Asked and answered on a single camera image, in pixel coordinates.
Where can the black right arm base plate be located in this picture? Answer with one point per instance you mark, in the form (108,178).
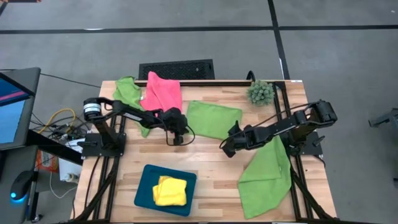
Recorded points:
(312,146)

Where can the yellow microfiber towel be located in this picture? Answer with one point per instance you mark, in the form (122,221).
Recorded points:
(171,193)

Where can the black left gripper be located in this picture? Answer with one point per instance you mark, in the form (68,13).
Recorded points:
(174,119)

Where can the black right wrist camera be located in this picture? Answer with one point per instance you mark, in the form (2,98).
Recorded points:
(229,151)

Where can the artificial potted plant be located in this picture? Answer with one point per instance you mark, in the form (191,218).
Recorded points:
(260,92)

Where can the black computer mouse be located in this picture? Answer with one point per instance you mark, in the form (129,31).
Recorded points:
(19,186)

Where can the computer monitor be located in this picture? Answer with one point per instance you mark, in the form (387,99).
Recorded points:
(12,115)

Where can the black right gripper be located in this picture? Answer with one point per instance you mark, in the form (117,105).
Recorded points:
(248,138)

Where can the black stand base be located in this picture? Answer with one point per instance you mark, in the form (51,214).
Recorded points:
(385,118)

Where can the pink microfiber towel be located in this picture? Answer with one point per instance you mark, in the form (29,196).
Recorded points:
(163,93)

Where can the orange bag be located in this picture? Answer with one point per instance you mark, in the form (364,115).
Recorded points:
(46,161)

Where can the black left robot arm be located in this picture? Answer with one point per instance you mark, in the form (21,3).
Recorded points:
(140,116)

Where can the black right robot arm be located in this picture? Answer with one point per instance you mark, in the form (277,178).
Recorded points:
(289,124)

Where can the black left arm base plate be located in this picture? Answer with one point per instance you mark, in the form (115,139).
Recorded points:
(90,151)

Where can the green microfiber towel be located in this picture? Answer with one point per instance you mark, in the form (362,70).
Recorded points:
(126,91)
(267,186)
(214,119)

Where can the dark grey desk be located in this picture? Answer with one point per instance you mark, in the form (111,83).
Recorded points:
(9,161)

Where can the black aluminium table frame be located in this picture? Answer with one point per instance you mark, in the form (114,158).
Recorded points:
(202,83)

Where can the teal plastic tray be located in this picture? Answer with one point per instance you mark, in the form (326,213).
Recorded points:
(146,186)

